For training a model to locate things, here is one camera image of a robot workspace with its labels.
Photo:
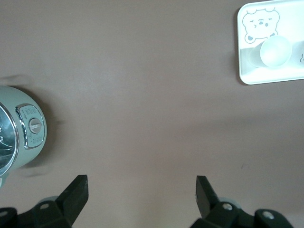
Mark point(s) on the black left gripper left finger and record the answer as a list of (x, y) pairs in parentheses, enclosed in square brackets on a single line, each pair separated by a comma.
[(73, 199)]

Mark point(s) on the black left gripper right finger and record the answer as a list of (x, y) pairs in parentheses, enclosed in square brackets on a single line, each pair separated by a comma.
[(206, 199)]

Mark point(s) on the white paper cup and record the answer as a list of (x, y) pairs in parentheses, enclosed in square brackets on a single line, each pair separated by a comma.
[(275, 51)]

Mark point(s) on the pale green electric pot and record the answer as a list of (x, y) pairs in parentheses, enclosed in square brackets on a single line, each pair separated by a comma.
[(31, 147)]

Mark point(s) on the glass pot lid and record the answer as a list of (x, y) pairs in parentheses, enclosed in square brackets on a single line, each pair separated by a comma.
[(6, 142)]

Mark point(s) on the white bear print tray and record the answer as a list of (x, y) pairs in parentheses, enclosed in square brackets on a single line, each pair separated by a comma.
[(261, 73)]

